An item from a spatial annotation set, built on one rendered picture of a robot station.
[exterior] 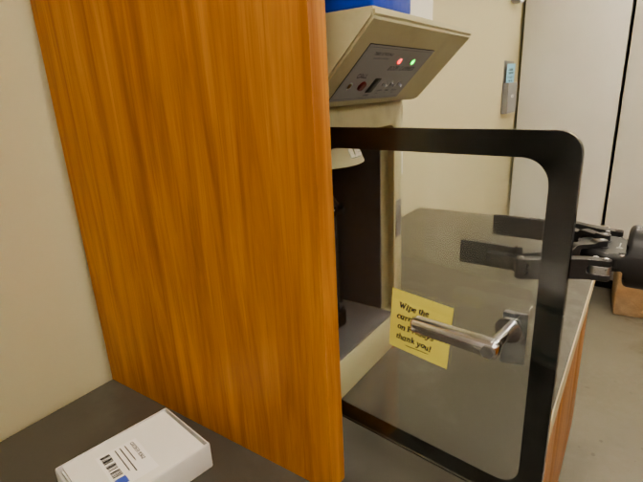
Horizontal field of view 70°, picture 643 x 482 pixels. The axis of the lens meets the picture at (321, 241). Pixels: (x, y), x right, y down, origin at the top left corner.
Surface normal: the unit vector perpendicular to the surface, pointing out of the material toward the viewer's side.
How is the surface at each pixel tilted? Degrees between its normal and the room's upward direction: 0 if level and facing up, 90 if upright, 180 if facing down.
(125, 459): 0
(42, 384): 90
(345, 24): 90
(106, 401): 0
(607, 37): 90
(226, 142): 90
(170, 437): 0
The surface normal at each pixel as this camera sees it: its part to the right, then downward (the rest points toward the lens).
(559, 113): -0.56, 0.28
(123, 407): -0.05, -0.95
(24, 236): 0.83, 0.14
